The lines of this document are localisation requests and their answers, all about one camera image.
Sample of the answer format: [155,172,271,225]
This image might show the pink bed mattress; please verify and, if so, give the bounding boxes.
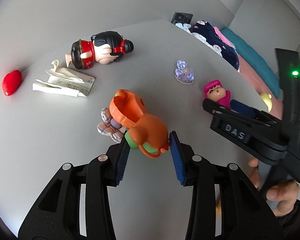
[238,54,283,119]

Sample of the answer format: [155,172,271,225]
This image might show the purple flower hair clip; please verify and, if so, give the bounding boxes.
[174,60,194,85]

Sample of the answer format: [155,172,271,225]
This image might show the crumpled white paper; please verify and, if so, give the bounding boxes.
[32,60,95,98]

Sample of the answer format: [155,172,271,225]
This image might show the teal pillow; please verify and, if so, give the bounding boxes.
[221,27,281,99]

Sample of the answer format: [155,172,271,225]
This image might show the person right hand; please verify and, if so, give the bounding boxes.
[248,158,300,217]

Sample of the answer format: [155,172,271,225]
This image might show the pink haired doll figure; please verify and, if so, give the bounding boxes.
[203,80,231,108]

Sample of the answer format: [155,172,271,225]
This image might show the red heart toy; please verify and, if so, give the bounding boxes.
[1,70,23,96]

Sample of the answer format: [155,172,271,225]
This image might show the two doll figurines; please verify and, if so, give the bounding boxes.
[65,31,134,70]

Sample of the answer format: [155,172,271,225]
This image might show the checked fabric bow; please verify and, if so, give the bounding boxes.
[97,107,128,143]

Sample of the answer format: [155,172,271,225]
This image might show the yellow duck plush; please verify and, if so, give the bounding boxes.
[260,93,273,112]

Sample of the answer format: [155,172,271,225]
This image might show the pile of folded clothes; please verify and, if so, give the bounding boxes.
[175,20,239,72]

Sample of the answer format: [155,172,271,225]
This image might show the black box on desk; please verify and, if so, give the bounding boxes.
[171,12,193,24]

